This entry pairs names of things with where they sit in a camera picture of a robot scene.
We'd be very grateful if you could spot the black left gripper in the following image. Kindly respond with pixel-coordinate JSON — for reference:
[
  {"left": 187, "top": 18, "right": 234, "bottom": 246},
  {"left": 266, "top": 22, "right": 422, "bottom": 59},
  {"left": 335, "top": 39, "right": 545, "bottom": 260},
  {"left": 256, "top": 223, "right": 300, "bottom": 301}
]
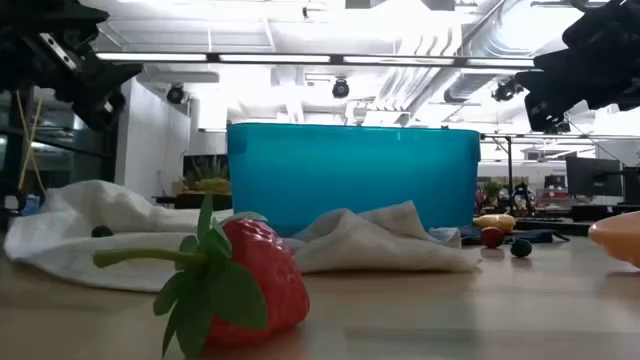
[{"left": 0, "top": 0, "right": 144, "bottom": 130}]

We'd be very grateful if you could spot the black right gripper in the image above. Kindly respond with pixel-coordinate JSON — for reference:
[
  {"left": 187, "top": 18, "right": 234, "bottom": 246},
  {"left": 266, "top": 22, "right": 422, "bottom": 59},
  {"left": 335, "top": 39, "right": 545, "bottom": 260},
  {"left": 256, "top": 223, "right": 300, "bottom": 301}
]
[{"left": 514, "top": 0, "right": 640, "bottom": 132}]

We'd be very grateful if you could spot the yellow toy banana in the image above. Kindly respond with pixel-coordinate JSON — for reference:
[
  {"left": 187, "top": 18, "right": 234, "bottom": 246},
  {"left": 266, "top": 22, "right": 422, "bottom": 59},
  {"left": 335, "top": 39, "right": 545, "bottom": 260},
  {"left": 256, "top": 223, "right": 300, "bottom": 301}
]
[{"left": 473, "top": 213, "right": 517, "bottom": 235}]

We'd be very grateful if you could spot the small red toy cherry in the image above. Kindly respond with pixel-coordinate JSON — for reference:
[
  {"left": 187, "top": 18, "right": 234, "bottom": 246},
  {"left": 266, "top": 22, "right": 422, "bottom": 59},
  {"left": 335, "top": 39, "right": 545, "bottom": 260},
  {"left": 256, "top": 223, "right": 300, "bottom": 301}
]
[{"left": 480, "top": 226, "right": 506, "bottom": 250}]

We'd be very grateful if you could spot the dark toy blackberry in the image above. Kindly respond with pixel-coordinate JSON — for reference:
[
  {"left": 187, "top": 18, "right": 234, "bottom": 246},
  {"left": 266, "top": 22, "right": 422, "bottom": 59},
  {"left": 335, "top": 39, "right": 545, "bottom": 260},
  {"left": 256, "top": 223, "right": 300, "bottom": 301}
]
[{"left": 510, "top": 238, "right": 534, "bottom": 259}]

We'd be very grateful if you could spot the orange toy fruit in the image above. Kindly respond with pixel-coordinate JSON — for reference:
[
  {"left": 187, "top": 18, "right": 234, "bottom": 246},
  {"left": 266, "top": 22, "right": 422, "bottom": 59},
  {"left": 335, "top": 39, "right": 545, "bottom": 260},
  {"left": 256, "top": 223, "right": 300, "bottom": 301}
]
[{"left": 587, "top": 210, "right": 640, "bottom": 269}]

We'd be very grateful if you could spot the red toy strawberry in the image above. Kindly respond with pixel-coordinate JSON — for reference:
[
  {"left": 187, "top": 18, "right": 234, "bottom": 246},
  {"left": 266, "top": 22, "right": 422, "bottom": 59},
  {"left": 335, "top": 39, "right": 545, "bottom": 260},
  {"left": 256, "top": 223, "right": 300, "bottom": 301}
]
[{"left": 92, "top": 192, "right": 311, "bottom": 360}]

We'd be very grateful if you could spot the teal plastic tupperware container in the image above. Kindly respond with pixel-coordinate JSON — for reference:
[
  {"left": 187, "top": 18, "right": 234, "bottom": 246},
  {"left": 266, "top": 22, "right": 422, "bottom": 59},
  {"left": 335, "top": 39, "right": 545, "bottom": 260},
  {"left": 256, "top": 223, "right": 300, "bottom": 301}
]
[{"left": 226, "top": 122, "right": 482, "bottom": 237}]

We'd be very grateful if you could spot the black pole stand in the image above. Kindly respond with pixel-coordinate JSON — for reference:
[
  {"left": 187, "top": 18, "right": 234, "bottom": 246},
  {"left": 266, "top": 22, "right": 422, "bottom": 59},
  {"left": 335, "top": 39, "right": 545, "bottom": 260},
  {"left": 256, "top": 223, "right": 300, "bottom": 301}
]
[{"left": 480, "top": 132, "right": 516, "bottom": 201}]

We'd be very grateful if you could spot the large black computer monitor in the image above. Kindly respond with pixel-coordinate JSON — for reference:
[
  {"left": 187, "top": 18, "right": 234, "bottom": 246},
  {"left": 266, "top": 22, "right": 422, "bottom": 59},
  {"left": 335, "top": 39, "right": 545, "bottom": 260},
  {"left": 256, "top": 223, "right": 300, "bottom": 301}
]
[{"left": 565, "top": 155, "right": 624, "bottom": 198}]

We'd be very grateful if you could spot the white checked kitchen towel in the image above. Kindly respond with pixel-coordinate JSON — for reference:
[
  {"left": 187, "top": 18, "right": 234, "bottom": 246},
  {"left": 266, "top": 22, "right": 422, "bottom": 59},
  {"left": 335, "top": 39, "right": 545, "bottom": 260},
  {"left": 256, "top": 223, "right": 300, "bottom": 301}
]
[{"left": 3, "top": 179, "right": 482, "bottom": 294}]

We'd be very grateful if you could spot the succulent in black pot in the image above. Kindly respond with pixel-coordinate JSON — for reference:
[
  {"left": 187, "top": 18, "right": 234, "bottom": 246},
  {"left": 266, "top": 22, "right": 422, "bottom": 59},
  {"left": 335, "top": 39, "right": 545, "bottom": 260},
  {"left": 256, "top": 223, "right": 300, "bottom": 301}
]
[{"left": 173, "top": 154, "right": 234, "bottom": 210}]

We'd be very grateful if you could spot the navy blue cloth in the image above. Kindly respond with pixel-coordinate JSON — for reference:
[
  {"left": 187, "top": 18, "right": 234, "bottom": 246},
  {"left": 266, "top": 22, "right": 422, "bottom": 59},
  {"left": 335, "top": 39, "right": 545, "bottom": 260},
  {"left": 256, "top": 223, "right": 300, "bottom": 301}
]
[{"left": 459, "top": 223, "right": 571, "bottom": 246}]

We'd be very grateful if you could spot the long ceiling light bar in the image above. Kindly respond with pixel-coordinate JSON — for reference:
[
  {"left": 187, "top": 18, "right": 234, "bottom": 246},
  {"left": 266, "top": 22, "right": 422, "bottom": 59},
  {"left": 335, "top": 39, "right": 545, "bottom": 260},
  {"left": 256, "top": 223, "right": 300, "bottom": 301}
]
[{"left": 94, "top": 51, "right": 536, "bottom": 70}]

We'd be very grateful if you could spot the yellow cable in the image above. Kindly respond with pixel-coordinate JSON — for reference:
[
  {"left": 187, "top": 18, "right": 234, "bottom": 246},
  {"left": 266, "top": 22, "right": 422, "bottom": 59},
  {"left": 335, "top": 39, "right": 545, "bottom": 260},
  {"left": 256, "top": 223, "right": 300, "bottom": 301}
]
[{"left": 14, "top": 89, "right": 47, "bottom": 196}]

